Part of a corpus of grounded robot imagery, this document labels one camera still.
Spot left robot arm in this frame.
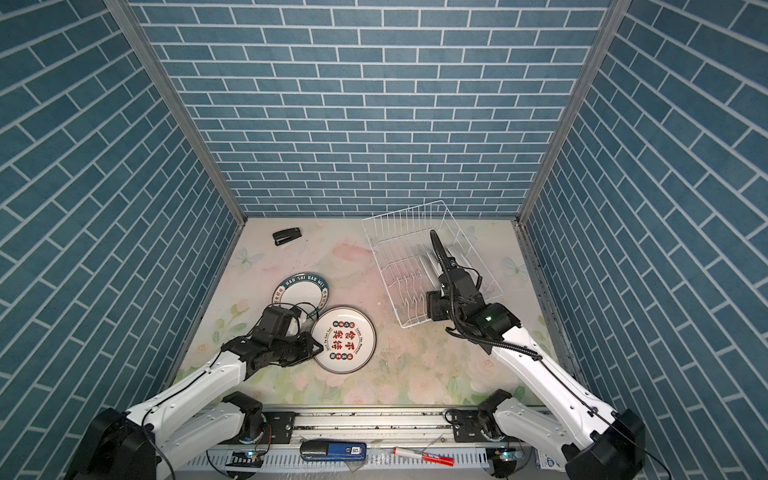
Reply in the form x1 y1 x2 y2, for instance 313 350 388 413
66 303 323 479

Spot white wire dish rack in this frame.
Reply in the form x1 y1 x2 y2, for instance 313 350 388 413
362 200 503 328

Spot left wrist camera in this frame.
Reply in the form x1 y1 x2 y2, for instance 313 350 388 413
257 305 301 337

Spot white plate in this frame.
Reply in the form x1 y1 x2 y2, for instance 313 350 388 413
419 254 440 289
272 272 330 321
311 306 377 375

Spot red handled screwdriver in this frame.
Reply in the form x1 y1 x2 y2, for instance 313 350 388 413
393 447 455 467

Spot right controller board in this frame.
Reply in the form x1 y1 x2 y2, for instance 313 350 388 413
486 448 524 470

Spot blue black handheld device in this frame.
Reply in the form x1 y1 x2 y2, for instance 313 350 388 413
299 439 367 462

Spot aluminium mounting rail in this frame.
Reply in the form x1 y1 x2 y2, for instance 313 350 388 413
119 405 631 480

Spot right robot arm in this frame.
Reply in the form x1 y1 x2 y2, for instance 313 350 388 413
428 268 646 479

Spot left controller board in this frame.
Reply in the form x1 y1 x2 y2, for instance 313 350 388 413
226 450 265 470

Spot black stapler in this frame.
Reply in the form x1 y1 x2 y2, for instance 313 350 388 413
272 227 302 246

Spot controller board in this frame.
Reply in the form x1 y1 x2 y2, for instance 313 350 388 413
226 450 265 470
486 448 524 470

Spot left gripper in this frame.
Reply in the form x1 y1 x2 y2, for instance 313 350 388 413
271 330 328 366

